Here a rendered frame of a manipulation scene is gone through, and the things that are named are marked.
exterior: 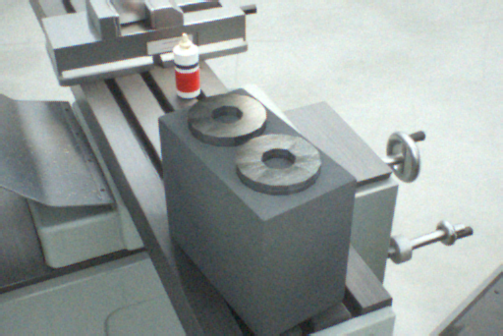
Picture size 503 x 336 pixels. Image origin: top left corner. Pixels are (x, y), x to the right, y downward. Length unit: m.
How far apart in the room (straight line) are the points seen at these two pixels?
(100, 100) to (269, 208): 0.59
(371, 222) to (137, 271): 0.48
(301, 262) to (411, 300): 1.37
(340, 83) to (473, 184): 0.76
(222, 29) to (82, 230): 0.44
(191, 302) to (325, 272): 0.17
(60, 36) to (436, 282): 1.34
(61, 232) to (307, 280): 0.49
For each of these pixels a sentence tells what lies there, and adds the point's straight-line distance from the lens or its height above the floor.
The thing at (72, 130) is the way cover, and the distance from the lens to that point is 1.31.
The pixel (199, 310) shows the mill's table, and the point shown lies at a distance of 0.88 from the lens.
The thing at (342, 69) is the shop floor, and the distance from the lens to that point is 3.13.
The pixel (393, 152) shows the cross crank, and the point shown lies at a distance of 1.65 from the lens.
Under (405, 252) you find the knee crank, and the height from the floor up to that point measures 0.50.
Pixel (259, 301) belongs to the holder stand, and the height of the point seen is 0.97.
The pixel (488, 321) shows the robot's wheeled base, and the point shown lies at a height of 0.59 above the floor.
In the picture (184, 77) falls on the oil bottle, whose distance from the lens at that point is 1.21.
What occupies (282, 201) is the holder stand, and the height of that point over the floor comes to 1.09.
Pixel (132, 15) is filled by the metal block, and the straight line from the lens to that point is 1.31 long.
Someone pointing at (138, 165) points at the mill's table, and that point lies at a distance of 1.09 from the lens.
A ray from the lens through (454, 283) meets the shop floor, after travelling 2.22.
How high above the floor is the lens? 1.56
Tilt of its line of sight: 38 degrees down
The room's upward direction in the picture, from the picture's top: straight up
